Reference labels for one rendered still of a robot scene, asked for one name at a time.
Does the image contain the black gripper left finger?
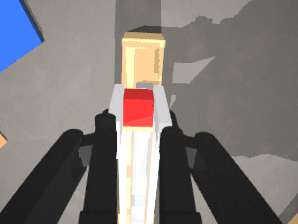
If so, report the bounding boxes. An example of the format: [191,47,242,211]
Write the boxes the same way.
[0,84,125,224]

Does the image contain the red cube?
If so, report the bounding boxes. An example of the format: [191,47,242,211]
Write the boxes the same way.
[123,88,154,127]

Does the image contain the blue flat rectangular pad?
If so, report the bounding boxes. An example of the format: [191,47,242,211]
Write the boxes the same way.
[0,0,43,72]

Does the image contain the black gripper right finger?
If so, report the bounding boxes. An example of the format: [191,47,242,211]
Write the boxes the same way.
[153,85,283,224]

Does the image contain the brown clipboard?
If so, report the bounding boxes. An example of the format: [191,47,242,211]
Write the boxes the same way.
[0,133,7,148]

